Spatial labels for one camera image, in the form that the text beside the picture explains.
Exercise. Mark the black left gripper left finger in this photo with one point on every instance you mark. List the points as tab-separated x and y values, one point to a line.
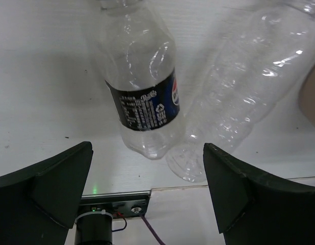
39	203

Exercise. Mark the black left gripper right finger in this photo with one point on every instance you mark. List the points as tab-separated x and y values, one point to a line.
252	206

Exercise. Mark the clear unlabelled plastic bottle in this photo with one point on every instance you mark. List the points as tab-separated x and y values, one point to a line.
263	59

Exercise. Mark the small black label bottle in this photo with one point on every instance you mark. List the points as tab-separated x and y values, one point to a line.
136	55

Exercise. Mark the tan round waste bin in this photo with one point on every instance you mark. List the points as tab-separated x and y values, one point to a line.
307	97

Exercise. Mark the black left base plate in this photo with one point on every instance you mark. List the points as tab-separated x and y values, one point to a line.
122	204

